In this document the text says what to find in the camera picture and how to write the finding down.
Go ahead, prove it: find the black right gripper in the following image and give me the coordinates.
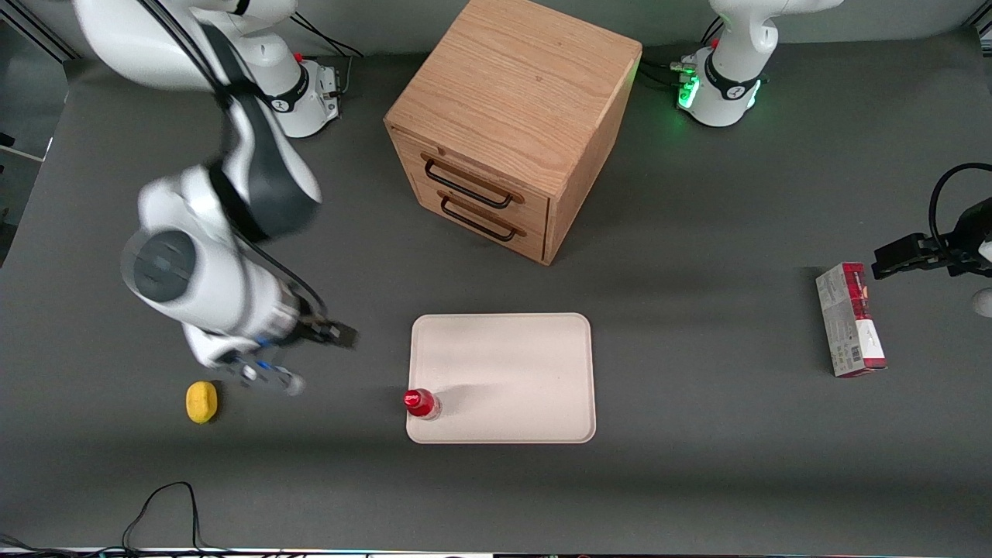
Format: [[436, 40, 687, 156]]
[[287, 308, 359, 351]]

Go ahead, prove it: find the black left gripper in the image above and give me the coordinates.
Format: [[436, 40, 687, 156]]
[[872, 198, 992, 281]]

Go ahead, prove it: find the red coke bottle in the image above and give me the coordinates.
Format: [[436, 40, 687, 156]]
[[402, 388, 443, 421]]

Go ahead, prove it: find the cream plastic tray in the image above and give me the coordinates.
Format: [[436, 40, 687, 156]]
[[406, 313, 597, 445]]

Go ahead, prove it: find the red grey carton box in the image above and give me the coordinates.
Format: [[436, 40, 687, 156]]
[[815, 262, 888, 379]]

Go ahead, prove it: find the yellow lemon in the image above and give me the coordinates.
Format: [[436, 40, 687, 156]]
[[186, 381, 219, 425]]

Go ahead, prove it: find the wooden drawer front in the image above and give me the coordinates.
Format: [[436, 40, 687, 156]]
[[393, 130, 551, 227], [415, 180, 548, 261]]

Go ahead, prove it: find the wooden drawer cabinet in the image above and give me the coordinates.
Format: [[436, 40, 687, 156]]
[[384, 0, 643, 267]]

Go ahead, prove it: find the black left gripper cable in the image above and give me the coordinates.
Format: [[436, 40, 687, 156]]
[[928, 162, 992, 250]]

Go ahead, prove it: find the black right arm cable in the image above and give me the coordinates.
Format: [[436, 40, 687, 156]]
[[236, 232, 330, 320]]

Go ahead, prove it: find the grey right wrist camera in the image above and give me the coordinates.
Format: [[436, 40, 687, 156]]
[[223, 355, 306, 398]]

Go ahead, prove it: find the black metal drawer handle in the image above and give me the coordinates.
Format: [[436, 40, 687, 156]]
[[438, 191, 528, 243], [421, 153, 525, 210]]

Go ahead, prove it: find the black looped table cable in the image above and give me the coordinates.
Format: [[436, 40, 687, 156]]
[[120, 481, 233, 556]]

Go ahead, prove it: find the metal frame rail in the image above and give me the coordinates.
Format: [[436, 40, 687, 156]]
[[0, 14, 82, 64], [963, 14, 992, 55]]

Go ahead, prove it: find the black right base cable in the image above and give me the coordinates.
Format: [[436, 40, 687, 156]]
[[291, 11, 367, 60]]

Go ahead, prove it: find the black base cable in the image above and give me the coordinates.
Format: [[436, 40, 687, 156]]
[[291, 11, 367, 60], [641, 57, 695, 91]]

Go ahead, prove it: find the black left base cable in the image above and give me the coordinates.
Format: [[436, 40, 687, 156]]
[[641, 57, 695, 91]]

